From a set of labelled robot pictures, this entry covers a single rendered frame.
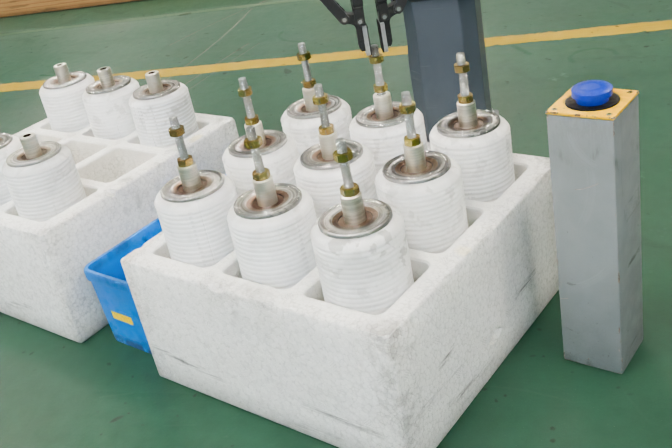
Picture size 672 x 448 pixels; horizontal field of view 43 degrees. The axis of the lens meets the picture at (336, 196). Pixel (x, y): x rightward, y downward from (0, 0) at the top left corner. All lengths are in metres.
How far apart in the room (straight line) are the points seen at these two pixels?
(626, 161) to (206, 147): 0.69
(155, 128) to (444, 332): 0.64
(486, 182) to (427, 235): 0.12
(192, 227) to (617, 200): 0.46
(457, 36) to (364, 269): 0.73
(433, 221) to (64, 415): 0.53
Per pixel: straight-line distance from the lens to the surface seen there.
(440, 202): 0.92
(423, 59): 1.52
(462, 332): 0.94
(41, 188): 1.24
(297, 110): 1.17
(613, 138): 0.88
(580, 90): 0.89
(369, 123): 1.08
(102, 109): 1.45
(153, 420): 1.10
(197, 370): 1.08
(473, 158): 1.01
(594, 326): 1.01
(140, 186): 1.29
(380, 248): 0.84
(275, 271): 0.93
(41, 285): 1.27
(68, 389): 1.20
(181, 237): 1.01
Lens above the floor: 0.66
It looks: 27 degrees down
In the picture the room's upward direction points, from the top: 11 degrees counter-clockwise
